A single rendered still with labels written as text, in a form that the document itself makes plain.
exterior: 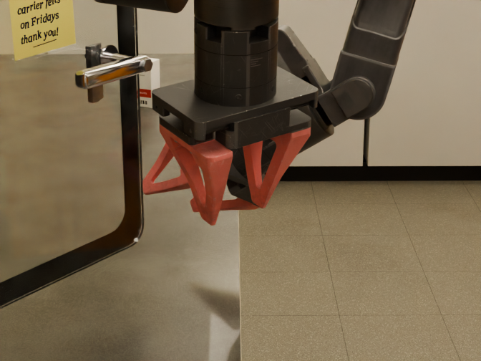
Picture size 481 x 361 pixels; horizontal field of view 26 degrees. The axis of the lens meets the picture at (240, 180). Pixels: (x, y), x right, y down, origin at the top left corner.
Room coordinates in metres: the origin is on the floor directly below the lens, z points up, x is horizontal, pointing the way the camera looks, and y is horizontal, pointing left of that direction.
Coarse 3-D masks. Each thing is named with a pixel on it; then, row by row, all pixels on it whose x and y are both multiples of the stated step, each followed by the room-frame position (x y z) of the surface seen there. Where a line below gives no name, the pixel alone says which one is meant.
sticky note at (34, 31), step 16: (16, 0) 0.91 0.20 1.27; (32, 0) 0.93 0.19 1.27; (48, 0) 0.94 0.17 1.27; (64, 0) 0.96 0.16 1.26; (16, 16) 0.91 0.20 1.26; (32, 16) 0.93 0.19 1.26; (48, 16) 0.94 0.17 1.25; (64, 16) 0.96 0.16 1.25; (16, 32) 0.91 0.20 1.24; (32, 32) 0.92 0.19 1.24; (48, 32) 0.94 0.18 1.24; (64, 32) 0.96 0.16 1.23; (16, 48) 0.91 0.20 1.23; (32, 48) 0.92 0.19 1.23; (48, 48) 0.94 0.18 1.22
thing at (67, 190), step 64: (0, 0) 0.90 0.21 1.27; (0, 64) 0.89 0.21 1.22; (64, 64) 0.95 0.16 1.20; (0, 128) 0.89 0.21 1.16; (64, 128) 0.95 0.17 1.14; (128, 128) 1.02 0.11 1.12; (0, 192) 0.88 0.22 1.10; (64, 192) 0.95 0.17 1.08; (128, 192) 1.02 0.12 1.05; (0, 256) 0.88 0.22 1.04; (64, 256) 0.94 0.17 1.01
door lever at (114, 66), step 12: (108, 48) 1.00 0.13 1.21; (108, 60) 0.99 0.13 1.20; (120, 60) 0.96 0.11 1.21; (132, 60) 0.96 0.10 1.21; (144, 60) 0.97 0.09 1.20; (84, 72) 0.91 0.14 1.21; (96, 72) 0.92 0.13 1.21; (108, 72) 0.93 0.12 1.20; (120, 72) 0.94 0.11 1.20; (132, 72) 0.96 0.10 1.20; (84, 84) 0.91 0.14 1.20; (96, 84) 0.92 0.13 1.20
